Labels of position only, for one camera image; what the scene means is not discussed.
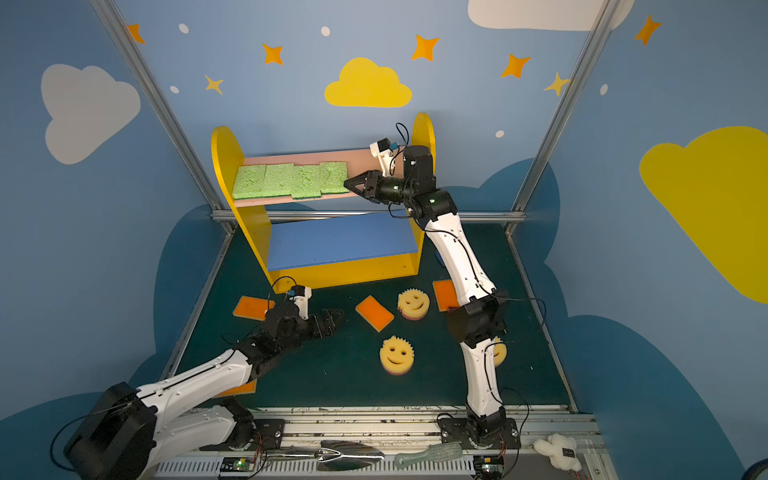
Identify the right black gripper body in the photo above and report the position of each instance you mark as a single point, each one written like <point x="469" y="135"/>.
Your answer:
<point x="372" y="187"/>

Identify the smiley sponge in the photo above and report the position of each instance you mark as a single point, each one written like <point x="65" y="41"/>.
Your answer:
<point x="396" y="356"/>
<point x="500" y="351"/>
<point x="413" y="304"/>

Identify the white plush toy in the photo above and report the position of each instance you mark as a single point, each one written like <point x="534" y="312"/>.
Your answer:
<point x="560" y="450"/>

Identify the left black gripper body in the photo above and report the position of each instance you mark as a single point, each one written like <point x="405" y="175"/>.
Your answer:
<point x="312" y="324"/>

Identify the smiley sponge right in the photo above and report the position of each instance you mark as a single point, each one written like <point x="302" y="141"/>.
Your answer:
<point x="500" y="351"/>

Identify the pale green brush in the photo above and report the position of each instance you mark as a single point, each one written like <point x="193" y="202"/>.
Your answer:
<point x="434" y="453"/>

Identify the green circuit board left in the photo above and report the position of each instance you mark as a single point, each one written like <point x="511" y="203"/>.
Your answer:
<point x="237" y="466"/>

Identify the circuit board right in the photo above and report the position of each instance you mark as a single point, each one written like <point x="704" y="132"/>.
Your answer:
<point x="488" y="468"/>

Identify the green sponge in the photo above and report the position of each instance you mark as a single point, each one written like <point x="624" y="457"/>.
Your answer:
<point x="278" y="180"/>
<point x="332" y="178"/>
<point x="305" y="182"/>
<point x="249" y="182"/>

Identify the orange sponge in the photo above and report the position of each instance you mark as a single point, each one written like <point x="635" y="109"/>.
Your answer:
<point x="252" y="308"/>
<point x="374" y="313"/>
<point x="245" y="389"/>
<point x="445" y="295"/>

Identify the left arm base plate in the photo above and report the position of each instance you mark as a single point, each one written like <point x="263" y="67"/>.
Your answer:
<point x="266" y="433"/>

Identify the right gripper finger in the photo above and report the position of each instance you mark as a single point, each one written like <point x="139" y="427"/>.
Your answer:
<point x="360" y="178"/>
<point x="358" y="189"/>

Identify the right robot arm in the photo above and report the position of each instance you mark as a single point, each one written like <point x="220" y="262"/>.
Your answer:
<point x="406" y="177"/>

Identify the yellow shelf with pink and blue boards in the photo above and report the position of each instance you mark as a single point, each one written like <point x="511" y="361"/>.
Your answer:
<point x="317" y="251"/>

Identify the smiley sponge lower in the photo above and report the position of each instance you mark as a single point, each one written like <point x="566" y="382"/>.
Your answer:
<point x="396" y="356"/>

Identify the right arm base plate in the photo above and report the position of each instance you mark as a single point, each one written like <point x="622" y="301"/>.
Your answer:
<point x="504" y="435"/>

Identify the smiley sponge upper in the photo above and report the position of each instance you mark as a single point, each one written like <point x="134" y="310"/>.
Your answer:
<point x="413" y="304"/>

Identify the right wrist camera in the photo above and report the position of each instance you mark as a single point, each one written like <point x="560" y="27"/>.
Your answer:
<point x="385" y="152"/>

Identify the silver metal trowel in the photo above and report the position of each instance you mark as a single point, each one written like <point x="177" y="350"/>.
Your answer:
<point x="332" y="455"/>

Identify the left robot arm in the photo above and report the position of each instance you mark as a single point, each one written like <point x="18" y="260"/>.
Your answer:
<point x="130" y="430"/>

